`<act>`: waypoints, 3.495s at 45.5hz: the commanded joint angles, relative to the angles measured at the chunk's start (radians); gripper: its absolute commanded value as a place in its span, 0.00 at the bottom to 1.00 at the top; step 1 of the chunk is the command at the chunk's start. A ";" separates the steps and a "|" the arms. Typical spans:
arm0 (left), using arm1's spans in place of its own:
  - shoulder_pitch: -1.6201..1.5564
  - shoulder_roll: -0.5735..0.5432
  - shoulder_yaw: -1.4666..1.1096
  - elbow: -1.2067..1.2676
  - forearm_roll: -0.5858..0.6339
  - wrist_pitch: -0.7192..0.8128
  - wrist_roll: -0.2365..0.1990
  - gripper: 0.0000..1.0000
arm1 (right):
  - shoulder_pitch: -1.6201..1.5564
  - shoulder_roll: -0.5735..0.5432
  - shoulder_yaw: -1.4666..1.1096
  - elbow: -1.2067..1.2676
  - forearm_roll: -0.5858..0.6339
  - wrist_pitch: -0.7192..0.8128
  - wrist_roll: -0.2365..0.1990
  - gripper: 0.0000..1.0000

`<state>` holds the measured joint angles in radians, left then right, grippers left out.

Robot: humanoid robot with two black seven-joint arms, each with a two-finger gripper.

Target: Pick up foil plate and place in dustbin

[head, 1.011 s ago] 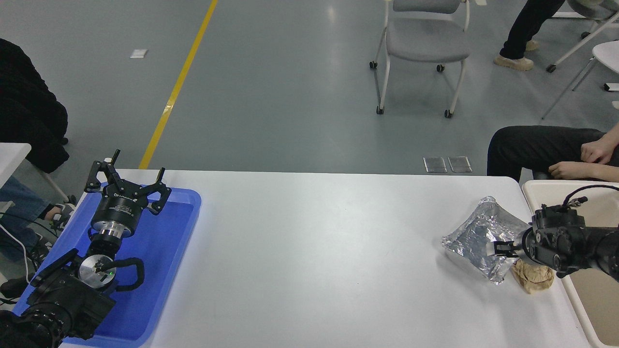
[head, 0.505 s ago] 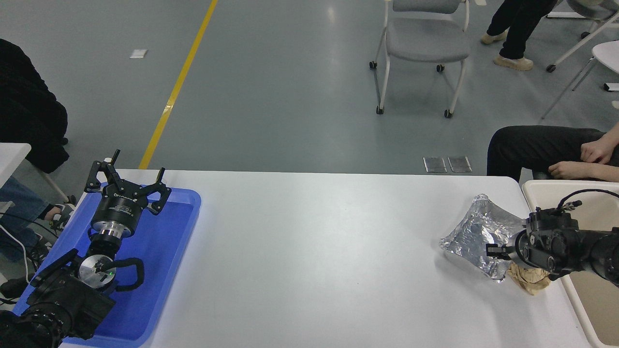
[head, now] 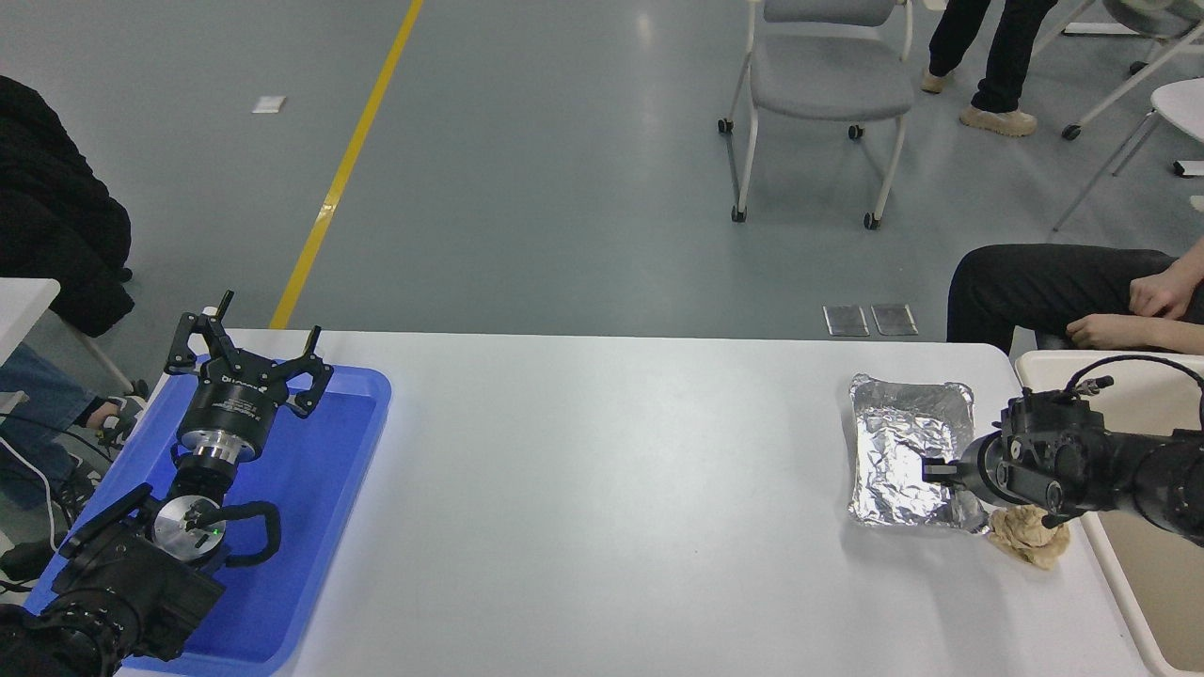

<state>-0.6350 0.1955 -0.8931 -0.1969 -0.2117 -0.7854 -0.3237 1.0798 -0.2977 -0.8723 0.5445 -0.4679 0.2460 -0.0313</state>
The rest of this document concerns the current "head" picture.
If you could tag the white chair frame with casters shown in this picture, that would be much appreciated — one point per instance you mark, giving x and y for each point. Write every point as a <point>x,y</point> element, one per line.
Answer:
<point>1143,70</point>

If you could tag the crumpled tan paper ball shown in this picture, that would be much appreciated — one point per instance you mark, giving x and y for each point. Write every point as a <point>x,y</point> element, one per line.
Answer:
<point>1030,541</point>

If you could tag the white frame leg with caster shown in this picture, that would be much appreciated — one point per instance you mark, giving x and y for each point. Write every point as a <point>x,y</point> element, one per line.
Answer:
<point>99,362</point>

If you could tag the seated person in black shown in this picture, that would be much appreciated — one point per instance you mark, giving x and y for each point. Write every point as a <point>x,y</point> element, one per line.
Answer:
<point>56,216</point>

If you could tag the person's right forearm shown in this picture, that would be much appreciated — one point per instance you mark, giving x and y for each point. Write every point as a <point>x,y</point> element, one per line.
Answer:
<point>1195,268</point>

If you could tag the seated person with dark trousers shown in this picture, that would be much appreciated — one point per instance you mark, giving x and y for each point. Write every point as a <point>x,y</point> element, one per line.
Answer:
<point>1035,287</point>

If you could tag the blue plastic tray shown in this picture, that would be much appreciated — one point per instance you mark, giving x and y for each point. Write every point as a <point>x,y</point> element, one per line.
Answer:
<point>310,489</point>

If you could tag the person's left forearm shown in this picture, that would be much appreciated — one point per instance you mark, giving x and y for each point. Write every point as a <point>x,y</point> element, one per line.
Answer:
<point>1176,337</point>

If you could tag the person's left hand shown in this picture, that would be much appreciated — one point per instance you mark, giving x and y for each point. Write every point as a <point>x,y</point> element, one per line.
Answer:
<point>1110,332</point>

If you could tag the small white table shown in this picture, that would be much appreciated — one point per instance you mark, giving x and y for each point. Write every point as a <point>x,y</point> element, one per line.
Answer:
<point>23,310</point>

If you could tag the black power adapter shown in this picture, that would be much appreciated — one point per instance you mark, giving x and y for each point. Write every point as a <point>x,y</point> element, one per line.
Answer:
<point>26,561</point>

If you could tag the walking person with tan shoes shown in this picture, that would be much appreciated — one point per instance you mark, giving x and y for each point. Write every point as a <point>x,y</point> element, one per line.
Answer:
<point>1006,56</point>

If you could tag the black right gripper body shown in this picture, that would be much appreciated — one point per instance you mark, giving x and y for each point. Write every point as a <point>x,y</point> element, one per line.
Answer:
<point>988,470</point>

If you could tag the person's right hand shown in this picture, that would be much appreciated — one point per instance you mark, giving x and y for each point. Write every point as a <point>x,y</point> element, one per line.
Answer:
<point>1164,293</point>

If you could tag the white round table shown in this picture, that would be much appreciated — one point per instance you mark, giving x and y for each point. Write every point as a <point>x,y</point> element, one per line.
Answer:
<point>1180,103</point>

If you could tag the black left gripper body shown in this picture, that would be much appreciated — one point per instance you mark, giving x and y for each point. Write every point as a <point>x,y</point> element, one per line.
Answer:
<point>231,401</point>

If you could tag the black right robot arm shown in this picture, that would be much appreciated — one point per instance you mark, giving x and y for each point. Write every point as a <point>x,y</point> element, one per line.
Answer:
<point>1129,470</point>

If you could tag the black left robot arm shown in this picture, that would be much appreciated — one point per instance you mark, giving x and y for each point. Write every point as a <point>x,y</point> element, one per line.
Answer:
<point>141,588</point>

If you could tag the large pale bin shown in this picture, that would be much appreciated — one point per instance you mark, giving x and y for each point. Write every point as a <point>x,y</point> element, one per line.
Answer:
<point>1157,583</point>

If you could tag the silver foil plate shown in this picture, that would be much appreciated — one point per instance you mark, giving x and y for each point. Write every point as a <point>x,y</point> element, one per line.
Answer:
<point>894,442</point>

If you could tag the grey chair with white frame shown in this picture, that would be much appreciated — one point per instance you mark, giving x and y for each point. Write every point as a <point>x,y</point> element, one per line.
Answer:
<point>828,80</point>

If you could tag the metal floor socket plate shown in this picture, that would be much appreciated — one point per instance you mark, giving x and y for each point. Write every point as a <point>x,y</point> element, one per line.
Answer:
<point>894,319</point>
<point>846,321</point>

